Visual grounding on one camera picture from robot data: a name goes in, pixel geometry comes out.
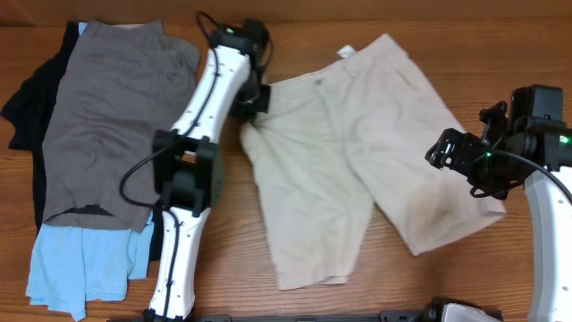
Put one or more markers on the grey shorts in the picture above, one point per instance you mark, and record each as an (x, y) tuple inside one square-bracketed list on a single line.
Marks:
[(168, 79)]

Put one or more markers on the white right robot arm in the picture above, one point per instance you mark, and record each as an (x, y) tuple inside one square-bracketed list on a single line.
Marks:
[(541, 163)]

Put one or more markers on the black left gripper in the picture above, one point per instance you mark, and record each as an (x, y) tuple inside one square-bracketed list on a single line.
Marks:
[(250, 113)]

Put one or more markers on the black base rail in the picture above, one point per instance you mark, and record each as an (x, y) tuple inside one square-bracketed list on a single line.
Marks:
[(383, 316)]

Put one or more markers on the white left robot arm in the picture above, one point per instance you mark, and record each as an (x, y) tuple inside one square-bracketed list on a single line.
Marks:
[(188, 166)]

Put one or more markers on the black garment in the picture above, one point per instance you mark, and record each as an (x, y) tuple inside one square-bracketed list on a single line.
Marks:
[(27, 107)]

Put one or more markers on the beige khaki shorts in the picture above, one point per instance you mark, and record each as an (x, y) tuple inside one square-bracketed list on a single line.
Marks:
[(335, 144)]

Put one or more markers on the light blue garment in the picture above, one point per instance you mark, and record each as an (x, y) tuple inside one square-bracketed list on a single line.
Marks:
[(70, 266)]

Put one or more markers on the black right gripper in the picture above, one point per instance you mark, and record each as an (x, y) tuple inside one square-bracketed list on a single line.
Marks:
[(465, 144)]

